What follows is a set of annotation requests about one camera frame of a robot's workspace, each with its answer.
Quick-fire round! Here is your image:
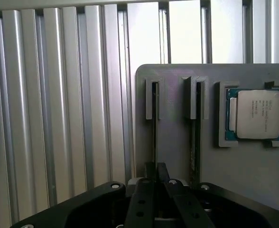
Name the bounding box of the black RAM stick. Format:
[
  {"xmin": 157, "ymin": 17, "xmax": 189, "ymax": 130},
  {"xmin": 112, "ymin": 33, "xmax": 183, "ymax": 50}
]
[
  {"xmin": 152, "ymin": 81, "xmax": 161, "ymax": 166},
  {"xmin": 189, "ymin": 81, "xmax": 202, "ymax": 189}
]

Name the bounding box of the grey 3D-printed parts rack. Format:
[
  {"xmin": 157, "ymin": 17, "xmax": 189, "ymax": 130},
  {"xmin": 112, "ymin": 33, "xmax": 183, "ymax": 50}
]
[{"xmin": 134, "ymin": 62, "xmax": 279, "ymax": 216}]

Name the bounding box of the CPU with silver heat spreader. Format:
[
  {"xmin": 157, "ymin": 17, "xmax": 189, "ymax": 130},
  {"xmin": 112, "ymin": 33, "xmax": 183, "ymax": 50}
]
[{"xmin": 225, "ymin": 87, "xmax": 279, "ymax": 141}]

